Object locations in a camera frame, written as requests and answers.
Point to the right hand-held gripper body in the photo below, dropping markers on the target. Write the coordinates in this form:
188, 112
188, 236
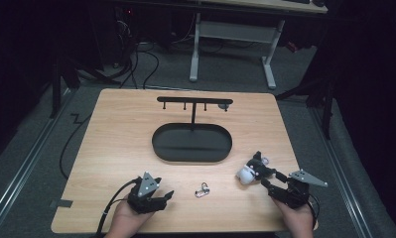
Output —
294, 195

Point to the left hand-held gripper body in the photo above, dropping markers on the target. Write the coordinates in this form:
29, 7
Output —
142, 203

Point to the black and white plush toy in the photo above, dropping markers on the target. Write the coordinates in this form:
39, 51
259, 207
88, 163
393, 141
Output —
251, 170

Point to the silver carabiner clip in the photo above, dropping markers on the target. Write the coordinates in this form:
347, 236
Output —
202, 190

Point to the black hook stand with tray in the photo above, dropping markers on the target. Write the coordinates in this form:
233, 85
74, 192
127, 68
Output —
192, 143

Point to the person's left hand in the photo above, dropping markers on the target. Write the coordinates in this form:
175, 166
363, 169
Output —
126, 219

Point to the person's right hand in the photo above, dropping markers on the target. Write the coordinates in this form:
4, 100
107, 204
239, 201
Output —
298, 221

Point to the grey tape strip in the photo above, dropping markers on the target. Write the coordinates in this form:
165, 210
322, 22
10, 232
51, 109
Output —
62, 203

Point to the black metal stand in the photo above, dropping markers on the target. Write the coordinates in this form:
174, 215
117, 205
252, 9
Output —
57, 86
324, 105

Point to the small red object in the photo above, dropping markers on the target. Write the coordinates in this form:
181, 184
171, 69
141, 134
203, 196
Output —
292, 47

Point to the white desk with metal legs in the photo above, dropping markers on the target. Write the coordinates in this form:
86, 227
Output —
238, 31

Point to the metal floor rail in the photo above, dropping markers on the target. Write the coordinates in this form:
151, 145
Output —
26, 155
341, 175

